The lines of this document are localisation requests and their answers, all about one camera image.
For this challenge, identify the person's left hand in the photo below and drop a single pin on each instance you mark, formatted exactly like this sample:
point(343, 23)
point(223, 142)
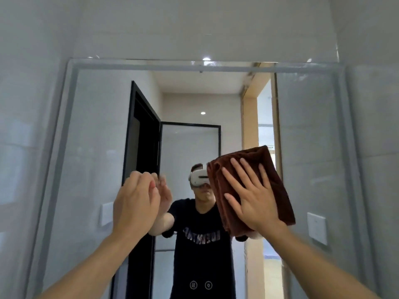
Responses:
point(134, 208)

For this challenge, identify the person's right hand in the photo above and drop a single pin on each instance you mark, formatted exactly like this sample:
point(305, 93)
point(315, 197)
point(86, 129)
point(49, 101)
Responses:
point(258, 205)

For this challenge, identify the person's left fingers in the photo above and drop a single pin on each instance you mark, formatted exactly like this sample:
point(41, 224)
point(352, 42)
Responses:
point(144, 182)

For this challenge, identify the person's right thumb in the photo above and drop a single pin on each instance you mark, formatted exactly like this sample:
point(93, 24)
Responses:
point(234, 205)

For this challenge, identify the person's right little finger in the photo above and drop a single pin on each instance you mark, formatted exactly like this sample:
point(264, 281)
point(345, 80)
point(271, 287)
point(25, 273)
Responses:
point(265, 178)

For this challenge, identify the person's right middle finger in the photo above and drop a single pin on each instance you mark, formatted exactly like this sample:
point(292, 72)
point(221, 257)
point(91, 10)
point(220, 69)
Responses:
point(243, 174)

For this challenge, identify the brown cleaning cloth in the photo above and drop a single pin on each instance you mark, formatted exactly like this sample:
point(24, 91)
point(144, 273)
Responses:
point(280, 196)

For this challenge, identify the person's left forearm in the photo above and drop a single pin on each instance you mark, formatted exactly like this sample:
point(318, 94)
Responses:
point(93, 267)

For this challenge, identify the person's right forearm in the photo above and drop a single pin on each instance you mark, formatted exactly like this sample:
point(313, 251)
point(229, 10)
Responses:
point(311, 264)

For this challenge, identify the large wall mirror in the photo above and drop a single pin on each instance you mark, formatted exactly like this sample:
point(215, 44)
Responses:
point(93, 152)

